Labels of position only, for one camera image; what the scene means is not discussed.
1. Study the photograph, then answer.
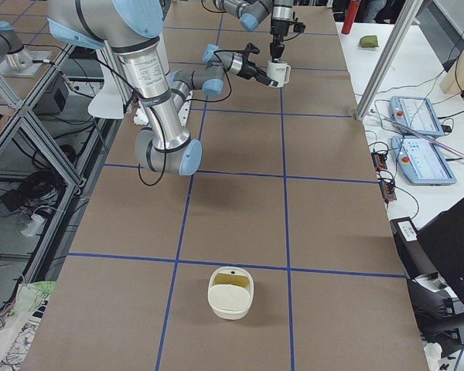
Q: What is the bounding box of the black labelled box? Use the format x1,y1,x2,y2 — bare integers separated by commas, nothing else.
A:
390,217,435,279

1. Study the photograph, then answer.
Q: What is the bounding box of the black usb hub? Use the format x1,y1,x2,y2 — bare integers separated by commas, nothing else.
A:
370,151,387,172
379,179,397,203

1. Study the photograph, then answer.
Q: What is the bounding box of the black usb hub right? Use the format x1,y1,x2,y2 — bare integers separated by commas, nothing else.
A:
379,179,397,203

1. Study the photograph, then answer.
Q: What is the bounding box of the aluminium frame post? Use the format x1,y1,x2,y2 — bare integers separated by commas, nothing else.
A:
353,0,430,121

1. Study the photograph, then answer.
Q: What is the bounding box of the teach pendant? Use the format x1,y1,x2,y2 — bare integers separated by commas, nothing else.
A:
391,135,456,186
390,96,444,137

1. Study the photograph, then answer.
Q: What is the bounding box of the red cylinder bottle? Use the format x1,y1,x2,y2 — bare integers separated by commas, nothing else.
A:
341,0,361,35

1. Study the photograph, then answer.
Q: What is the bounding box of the lower teach pendant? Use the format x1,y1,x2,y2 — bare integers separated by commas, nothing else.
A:
391,135,456,186

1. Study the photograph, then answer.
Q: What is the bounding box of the white HOME mug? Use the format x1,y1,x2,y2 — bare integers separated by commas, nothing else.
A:
267,61,291,88

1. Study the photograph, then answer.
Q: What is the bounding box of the cream lidded bin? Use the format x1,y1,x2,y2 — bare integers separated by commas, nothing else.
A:
207,267,254,320

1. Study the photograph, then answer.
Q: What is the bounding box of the black Huawei monitor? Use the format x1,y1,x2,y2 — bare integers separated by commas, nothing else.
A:
418,197,464,300

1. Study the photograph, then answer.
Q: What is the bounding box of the brown gridded table mat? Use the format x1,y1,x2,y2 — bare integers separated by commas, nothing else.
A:
22,7,428,370

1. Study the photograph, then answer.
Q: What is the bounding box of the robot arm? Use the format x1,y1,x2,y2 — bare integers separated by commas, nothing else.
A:
200,0,305,64
48,1,277,176

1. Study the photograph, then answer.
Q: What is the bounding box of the patterned cloth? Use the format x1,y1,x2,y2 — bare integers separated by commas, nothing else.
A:
0,281,56,370

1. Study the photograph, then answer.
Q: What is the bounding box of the green cloth pouch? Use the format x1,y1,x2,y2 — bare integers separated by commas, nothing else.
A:
359,35,379,49

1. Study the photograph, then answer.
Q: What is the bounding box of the black usb hub left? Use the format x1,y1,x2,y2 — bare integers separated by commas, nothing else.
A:
370,151,387,172

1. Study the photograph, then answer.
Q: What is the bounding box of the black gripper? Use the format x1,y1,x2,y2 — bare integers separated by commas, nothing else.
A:
270,18,291,63
237,59,278,87

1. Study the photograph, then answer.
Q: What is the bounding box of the upper teach pendant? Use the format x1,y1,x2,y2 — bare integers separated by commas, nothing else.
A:
390,96,444,137

